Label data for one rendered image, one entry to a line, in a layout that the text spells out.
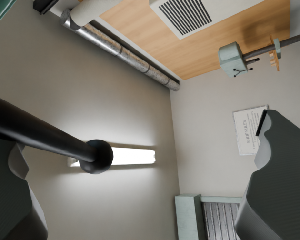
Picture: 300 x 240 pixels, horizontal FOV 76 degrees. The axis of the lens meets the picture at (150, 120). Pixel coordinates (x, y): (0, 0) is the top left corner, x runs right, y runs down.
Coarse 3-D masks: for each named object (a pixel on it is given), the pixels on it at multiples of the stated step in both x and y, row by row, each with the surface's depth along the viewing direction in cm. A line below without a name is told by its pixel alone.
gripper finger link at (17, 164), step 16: (0, 144) 8; (16, 144) 8; (0, 160) 7; (16, 160) 8; (0, 176) 6; (16, 176) 6; (0, 192) 6; (16, 192) 6; (32, 192) 6; (0, 208) 5; (16, 208) 5; (32, 208) 6; (0, 224) 5; (16, 224) 5; (32, 224) 6
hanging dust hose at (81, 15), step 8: (88, 0) 157; (96, 0) 153; (104, 0) 151; (112, 0) 151; (120, 0) 152; (80, 8) 161; (88, 8) 159; (96, 8) 157; (104, 8) 158; (72, 16) 168; (80, 16) 166; (88, 16) 165; (96, 16) 168; (80, 24) 174
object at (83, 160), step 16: (0, 112) 7; (16, 112) 7; (0, 128) 7; (16, 128) 7; (32, 128) 8; (48, 128) 10; (32, 144) 9; (48, 144) 10; (64, 144) 11; (80, 144) 14; (96, 144) 18; (80, 160) 18; (96, 160) 18; (112, 160) 19
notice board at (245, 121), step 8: (232, 112) 282; (240, 112) 276; (248, 112) 270; (256, 112) 264; (240, 120) 274; (248, 120) 269; (256, 120) 263; (240, 128) 273; (248, 128) 267; (256, 128) 261; (240, 136) 271; (248, 136) 266; (256, 136) 260; (240, 144) 269; (248, 144) 264; (256, 144) 258; (240, 152) 268; (248, 152) 262; (256, 152) 257
